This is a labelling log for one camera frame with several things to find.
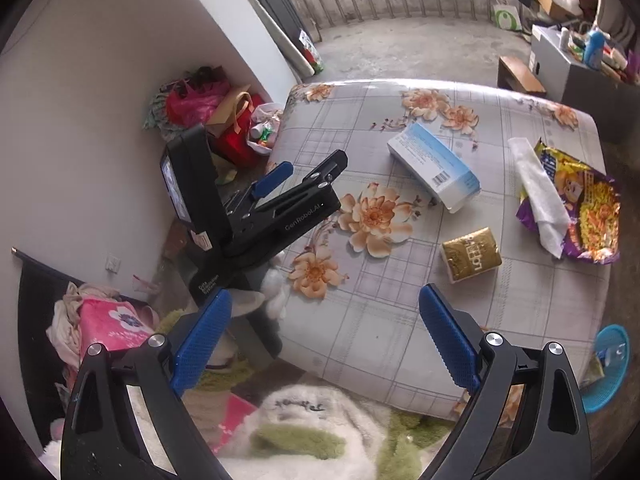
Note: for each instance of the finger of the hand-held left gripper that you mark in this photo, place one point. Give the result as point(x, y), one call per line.
point(272, 179)
point(320, 175)

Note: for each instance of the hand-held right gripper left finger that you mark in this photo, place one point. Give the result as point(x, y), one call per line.
point(202, 342)

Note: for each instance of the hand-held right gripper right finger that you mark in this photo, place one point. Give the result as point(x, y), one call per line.
point(450, 337)

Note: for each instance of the gold packet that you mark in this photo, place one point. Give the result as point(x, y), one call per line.
point(470, 255)

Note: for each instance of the blue white cardboard box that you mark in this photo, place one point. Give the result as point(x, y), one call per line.
point(430, 160)

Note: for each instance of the white tissue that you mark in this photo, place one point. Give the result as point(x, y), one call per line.
point(542, 200)

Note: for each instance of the blue plastic basket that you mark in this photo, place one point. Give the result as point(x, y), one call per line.
point(612, 385)

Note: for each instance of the purple yellow snack bag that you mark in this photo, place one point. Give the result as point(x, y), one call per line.
point(595, 210)

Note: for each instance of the person's left hand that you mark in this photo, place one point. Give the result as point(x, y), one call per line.
point(275, 290)

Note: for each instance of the white plastic bag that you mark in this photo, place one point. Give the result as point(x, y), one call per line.
point(265, 127)

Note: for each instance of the red bag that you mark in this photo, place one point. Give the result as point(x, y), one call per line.
point(237, 140)

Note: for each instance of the floral tablecloth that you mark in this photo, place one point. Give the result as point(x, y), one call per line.
point(380, 310)

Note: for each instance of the pink book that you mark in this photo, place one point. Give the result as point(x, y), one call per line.
point(235, 420)

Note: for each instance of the brown paper bag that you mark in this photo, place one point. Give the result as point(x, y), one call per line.
point(227, 107)

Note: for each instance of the pink flower packet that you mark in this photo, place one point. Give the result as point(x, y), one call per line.
point(117, 322)

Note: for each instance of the pink plastic bag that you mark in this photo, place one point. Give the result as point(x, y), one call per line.
point(192, 105)

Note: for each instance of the colourful packet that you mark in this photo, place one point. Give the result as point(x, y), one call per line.
point(312, 55)

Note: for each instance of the pale clothes pile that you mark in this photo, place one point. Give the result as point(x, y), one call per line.
point(62, 330)

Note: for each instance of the white green fluffy blanket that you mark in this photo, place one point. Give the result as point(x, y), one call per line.
point(310, 435)

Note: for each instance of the dark cloth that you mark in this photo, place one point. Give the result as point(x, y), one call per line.
point(40, 300)

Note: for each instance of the dark grey panel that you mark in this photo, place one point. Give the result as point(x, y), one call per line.
point(272, 2)

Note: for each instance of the brown wooden stool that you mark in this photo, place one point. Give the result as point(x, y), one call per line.
point(520, 75)

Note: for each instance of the white green shopping bag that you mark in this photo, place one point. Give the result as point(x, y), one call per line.
point(507, 17)

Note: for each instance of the grey cabinet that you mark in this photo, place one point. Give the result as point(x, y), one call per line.
point(555, 70)

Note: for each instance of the small white bottle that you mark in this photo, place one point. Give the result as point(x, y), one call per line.
point(565, 39)

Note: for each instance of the brown cardboard box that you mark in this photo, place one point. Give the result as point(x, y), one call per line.
point(557, 5)

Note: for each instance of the blue bottle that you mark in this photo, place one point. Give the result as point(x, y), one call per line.
point(594, 50)

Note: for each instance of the white wall socket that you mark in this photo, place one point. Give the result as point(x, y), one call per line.
point(113, 263)

